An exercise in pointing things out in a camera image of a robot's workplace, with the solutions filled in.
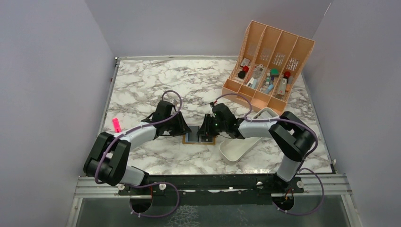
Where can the black round cap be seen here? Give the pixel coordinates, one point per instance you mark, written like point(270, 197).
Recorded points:
point(241, 74)

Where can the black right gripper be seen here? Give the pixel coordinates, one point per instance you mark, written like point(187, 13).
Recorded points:
point(204, 130)

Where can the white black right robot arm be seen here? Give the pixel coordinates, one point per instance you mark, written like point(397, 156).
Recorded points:
point(295, 139)

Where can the peach desk organizer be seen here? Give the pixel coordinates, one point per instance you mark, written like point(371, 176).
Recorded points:
point(264, 48)

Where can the green round cap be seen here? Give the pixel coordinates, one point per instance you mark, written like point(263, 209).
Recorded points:
point(274, 72)

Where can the pink highlighter marker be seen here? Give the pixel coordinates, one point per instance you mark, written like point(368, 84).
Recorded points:
point(116, 125)

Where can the white plastic tray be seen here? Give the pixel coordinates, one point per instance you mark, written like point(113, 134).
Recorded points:
point(232, 150)

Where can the white red tube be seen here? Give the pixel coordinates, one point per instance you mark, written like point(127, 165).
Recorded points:
point(282, 86)

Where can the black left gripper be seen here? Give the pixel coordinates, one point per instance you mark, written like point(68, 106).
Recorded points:
point(182, 127)

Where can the yellow leather card holder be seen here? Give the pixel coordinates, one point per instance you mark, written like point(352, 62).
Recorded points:
point(194, 140)

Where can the light blue tube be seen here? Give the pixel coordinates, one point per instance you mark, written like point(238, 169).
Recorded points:
point(269, 88)

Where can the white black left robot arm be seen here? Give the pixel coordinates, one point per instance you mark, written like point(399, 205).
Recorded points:
point(108, 158)

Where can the black mounting rail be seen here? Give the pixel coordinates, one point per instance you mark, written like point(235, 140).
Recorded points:
point(203, 190)

